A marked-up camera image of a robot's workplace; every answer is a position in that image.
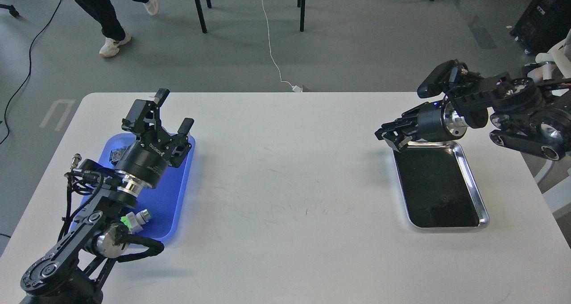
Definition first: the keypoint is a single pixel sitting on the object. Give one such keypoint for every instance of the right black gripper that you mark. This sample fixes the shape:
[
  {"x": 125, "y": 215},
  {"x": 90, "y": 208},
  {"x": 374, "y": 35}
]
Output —
[{"x": 425, "y": 122}]

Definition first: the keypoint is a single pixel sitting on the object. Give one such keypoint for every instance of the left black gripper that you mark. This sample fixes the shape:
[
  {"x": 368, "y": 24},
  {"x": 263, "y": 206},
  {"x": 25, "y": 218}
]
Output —
[{"x": 146, "y": 161}]

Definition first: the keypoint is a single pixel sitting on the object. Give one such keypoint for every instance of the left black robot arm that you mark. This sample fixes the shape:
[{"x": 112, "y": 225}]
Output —
[{"x": 93, "y": 237}]

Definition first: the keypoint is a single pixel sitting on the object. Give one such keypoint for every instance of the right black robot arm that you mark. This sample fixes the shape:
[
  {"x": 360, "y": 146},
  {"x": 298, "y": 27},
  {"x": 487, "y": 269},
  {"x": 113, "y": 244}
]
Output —
[{"x": 529, "y": 117}]

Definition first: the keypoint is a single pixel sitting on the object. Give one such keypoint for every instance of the white green connector part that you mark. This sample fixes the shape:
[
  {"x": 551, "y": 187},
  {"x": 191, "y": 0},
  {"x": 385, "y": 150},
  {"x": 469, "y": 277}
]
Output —
[{"x": 135, "y": 222}]

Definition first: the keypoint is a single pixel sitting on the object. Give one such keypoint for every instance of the blue plastic tray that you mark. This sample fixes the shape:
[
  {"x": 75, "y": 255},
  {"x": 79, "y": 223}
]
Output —
[{"x": 165, "y": 202}]

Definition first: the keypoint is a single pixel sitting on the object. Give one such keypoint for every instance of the silver metal tray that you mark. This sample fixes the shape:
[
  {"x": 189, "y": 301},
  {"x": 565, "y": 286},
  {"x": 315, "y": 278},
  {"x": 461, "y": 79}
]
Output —
[{"x": 438, "y": 188}]

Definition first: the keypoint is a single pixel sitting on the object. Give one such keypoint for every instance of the person in white sneakers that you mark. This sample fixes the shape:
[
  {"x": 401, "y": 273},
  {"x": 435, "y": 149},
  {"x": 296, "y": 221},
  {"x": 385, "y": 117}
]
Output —
[{"x": 105, "y": 14}]

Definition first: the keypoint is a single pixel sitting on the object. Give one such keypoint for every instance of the black equipment case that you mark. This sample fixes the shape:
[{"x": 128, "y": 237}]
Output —
[{"x": 543, "y": 24}]

